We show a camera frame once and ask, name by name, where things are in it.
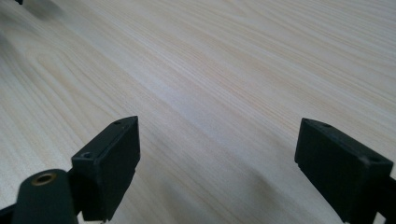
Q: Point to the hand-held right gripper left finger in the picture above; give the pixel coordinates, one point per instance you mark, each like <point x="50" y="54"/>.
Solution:
<point x="107" y="168"/>

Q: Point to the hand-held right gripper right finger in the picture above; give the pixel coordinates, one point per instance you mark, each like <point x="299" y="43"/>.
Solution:
<point x="339" y="171"/>

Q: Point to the small dark object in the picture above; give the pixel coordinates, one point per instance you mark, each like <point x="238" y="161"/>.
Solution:
<point x="19" y="1"/>

